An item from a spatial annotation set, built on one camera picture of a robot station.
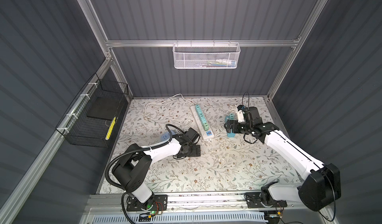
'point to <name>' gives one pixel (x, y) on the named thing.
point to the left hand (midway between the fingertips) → (194, 153)
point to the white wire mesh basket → (206, 56)
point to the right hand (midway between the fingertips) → (232, 126)
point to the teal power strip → (230, 134)
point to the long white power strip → (205, 134)
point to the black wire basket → (88, 121)
